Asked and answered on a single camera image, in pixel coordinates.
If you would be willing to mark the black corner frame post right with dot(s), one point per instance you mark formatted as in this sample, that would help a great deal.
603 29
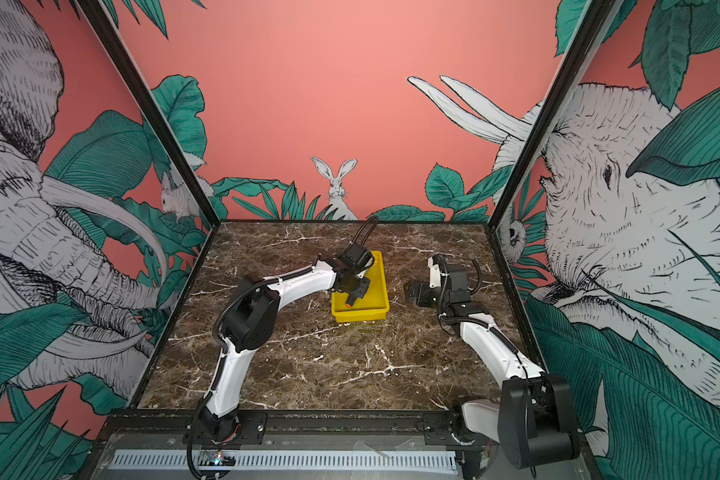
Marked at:
589 34

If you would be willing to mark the white perforated vent strip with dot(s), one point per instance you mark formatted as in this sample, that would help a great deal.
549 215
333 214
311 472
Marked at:
288 460

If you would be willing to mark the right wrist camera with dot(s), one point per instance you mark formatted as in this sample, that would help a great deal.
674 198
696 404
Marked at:
438 271

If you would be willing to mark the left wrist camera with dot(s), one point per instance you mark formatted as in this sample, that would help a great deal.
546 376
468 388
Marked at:
357 258

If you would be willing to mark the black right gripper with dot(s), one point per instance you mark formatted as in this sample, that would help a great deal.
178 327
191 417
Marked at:
426 291

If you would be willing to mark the black front mounting rail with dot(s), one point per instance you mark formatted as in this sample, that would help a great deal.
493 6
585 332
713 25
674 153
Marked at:
438 428

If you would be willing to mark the black corner frame post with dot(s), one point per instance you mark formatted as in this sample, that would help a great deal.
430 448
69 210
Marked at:
589 34
100 22

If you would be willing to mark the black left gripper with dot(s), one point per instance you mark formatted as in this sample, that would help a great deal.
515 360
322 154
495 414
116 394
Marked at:
361 291

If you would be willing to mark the black corner frame post left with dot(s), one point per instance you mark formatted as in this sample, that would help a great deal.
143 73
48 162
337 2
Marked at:
100 22

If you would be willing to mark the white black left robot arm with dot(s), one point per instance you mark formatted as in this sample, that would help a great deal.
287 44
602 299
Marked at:
247 323

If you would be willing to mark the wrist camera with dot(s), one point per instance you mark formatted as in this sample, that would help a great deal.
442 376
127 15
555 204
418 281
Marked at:
357 258
438 271

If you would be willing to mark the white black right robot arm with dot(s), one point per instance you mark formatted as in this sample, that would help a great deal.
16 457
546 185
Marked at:
534 422

